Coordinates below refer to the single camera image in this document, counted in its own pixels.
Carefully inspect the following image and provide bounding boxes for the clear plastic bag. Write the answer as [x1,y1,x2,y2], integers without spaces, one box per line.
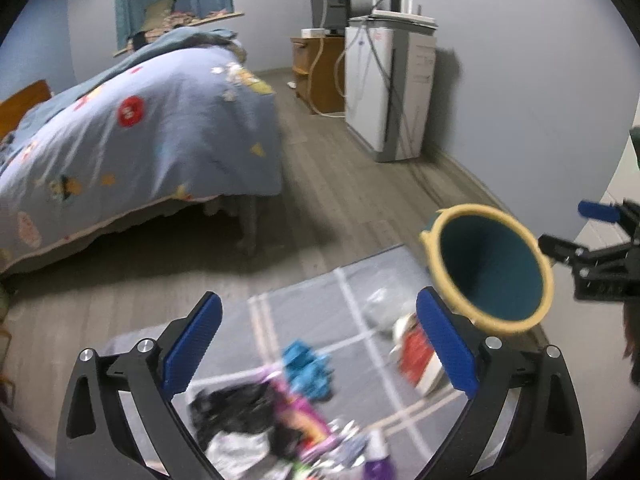
[362,287,416,333]

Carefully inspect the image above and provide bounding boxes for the white air purifier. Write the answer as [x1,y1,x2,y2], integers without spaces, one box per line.
[345,10,437,162]

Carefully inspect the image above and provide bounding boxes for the small purple bottle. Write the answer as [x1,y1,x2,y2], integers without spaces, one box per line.
[362,429,396,480]

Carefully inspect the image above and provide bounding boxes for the bed with blue duvet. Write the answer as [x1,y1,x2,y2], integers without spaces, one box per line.
[1,27,282,274]

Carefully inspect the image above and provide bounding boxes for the grey rug with white lines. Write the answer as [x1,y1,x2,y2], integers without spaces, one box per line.
[172,246,468,479]

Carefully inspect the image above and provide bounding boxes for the teal bin with yellow rim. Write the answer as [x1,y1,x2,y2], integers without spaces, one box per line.
[419,204,554,336]

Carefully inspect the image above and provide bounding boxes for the wooden headboard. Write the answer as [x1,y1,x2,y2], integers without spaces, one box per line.
[0,79,52,140]

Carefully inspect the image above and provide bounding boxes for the black plastic bag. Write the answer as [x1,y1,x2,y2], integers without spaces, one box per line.
[189,382,277,451]

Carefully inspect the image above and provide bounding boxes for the wooden side cabinet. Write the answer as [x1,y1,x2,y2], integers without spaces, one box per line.
[291,36,345,115]

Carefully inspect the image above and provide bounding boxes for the person's right hand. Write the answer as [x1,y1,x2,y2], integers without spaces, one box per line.
[624,302,640,386]

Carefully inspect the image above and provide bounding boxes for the purple snack wrapper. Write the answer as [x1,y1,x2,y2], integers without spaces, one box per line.
[260,365,346,464]

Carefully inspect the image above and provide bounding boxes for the white router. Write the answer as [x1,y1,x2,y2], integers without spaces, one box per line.
[370,0,438,29]

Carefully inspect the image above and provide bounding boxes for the blue crumpled paper on rug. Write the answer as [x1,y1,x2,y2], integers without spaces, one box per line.
[282,340,332,402]

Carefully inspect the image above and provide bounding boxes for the red and white carton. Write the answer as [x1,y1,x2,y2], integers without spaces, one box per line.
[390,314,445,396]

